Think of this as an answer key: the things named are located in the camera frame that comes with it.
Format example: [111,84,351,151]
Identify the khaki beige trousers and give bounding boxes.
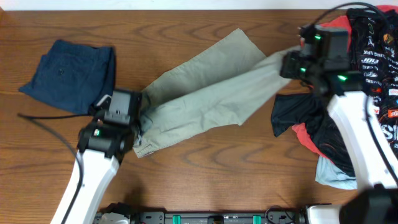
[134,29,290,157]

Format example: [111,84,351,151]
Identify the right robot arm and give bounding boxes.
[280,24,397,223]

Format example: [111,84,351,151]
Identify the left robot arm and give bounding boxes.
[51,90,142,223]

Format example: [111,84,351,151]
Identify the black printed jersey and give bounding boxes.
[271,6,397,177]

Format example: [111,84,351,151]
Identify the folded navy blue shorts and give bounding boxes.
[19,40,116,114]

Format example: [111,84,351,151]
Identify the red orange garment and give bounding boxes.
[292,5,397,167]

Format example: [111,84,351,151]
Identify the light blue garment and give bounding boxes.
[315,156,358,190]

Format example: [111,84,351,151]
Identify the right black cable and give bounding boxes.
[312,2,398,184]

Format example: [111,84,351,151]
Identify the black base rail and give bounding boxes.
[93,202,312,224]

